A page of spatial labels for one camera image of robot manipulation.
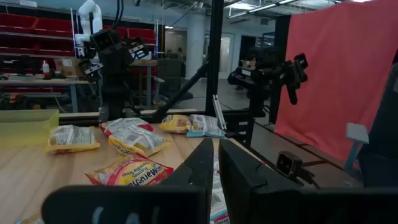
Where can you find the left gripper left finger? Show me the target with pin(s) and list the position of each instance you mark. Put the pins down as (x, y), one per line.
(130, 205)

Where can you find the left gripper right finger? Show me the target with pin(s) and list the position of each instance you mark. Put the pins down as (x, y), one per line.
(280, 205)

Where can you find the red Maruchan noodle pack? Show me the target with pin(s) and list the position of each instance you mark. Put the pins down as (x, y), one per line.
(124, 122)
(218, 199)
(130, 174)

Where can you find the yellow Maruchan noodle pack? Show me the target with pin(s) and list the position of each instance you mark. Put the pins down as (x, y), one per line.
(175, 123)
(138, 141)
(71, 138)

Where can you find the blue Maruchan noodle pack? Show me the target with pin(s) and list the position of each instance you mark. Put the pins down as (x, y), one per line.
(203, 126)
(31, 220)

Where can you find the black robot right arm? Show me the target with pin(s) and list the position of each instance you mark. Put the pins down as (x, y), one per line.
(113, 93)

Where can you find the background black robot arm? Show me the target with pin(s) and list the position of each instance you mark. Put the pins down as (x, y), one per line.
(264, 77)

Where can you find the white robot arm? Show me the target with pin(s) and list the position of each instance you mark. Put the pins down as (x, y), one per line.
(90, 18)

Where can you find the wooden side table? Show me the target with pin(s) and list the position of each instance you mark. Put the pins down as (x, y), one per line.
(143, 63)

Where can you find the cardboard box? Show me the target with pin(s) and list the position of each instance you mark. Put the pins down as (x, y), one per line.
(66, 67)

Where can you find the person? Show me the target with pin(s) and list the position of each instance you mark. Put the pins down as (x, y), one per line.
(179, 53)

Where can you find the white spray bottle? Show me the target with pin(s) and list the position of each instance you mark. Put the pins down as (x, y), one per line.
(46, 69)

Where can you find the red storage bin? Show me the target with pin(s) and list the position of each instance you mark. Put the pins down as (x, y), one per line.
(17, 22)
(53, 27)

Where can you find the wooden workbench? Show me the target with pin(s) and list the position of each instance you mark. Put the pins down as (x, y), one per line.
(37, 82)

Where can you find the yellow plastic bin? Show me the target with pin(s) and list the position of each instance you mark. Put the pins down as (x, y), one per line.
(25, 130)

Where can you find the red cloth backdrop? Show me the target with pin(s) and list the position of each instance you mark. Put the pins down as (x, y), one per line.
(335, 77)

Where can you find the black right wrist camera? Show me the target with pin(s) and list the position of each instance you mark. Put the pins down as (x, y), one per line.
(105, 40)

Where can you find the small black table camera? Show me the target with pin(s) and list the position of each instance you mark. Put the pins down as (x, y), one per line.
(288, 163)

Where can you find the black aluminium station frame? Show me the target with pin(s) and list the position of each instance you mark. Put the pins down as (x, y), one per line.
(214, 62)

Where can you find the silver aluminium bracket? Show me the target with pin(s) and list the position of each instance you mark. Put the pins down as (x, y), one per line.
(219, 112)

